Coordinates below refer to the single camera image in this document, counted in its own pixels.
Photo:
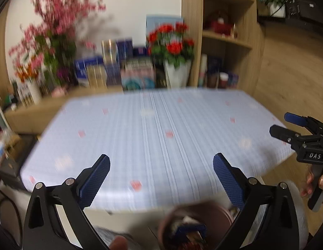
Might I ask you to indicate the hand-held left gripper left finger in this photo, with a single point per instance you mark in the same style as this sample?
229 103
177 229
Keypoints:
95 179

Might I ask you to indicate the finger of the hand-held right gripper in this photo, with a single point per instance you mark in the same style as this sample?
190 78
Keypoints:
294 118
281 132

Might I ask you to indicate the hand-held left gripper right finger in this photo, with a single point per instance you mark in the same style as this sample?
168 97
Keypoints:
229 182

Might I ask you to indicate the dark blue coffee packet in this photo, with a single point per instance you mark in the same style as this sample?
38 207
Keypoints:
190 233

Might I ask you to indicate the brown trash bin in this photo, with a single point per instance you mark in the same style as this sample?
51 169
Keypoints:
166 229

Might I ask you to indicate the person's right hand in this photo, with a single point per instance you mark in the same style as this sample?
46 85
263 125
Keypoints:
308 187

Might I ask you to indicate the person's left hand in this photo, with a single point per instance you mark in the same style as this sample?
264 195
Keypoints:
120 243

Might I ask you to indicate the purple box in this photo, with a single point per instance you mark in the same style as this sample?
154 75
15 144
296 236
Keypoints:
233 80

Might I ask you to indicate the blue plaid tablecloth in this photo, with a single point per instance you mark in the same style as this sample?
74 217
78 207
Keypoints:
156 135

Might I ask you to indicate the red cup with white rim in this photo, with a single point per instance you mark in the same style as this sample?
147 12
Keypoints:
224 80

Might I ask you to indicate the black side table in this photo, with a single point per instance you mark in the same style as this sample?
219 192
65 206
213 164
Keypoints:
13 169

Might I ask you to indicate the brown glass cup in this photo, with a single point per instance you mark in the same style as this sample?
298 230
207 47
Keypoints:
213 80

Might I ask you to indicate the cardboard box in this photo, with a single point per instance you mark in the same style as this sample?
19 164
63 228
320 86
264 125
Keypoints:
9 143

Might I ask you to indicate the pink cloth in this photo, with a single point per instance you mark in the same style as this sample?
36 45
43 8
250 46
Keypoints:
58 91

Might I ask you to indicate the wooden sideboard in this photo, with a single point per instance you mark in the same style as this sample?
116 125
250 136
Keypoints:
23 114

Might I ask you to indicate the black shelf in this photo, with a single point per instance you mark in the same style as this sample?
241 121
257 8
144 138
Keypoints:
281 22

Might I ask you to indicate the silver blue gift box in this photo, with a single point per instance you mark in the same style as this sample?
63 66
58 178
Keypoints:
96 76
117 49

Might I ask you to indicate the teal pink package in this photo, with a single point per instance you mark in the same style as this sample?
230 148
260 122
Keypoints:
138 83

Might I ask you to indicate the small perfume bottle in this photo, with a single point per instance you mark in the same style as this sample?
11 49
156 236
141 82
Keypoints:
233 30

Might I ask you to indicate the white ribbed vase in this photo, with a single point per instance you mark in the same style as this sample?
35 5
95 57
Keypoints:
34 91

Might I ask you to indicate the orange flowers in white vase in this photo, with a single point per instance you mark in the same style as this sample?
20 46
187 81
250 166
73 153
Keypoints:
23 96

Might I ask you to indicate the small white flower pot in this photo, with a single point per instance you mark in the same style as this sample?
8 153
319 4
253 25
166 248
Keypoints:
277 9

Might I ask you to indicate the purple artificial flowers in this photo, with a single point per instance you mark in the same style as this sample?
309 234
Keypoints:
64 73

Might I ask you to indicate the black appliance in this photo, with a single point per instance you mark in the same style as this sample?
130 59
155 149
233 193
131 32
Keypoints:
302 7

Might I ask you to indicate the blue white box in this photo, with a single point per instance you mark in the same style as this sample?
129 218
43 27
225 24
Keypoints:
82 67

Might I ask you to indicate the red basket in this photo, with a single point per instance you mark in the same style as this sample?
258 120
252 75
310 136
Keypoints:
221 26

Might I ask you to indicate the white square flower pot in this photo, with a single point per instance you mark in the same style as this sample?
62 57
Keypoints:
177 74

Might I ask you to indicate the pack of pink cans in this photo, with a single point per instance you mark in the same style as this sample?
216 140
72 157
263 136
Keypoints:
138 67

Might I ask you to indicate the wooden shelf unit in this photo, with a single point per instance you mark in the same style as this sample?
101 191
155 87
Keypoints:
192 31

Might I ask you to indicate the small dark blue box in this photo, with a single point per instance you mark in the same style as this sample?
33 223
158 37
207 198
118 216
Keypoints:
139 51

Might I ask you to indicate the red rose plant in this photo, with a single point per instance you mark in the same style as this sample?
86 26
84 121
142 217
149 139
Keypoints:
172 44

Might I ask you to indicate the large light blue box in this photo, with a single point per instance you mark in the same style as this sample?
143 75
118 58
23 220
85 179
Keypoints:
164 20

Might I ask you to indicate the pink blossom arrangement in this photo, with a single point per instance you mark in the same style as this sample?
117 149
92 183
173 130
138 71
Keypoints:
60 18

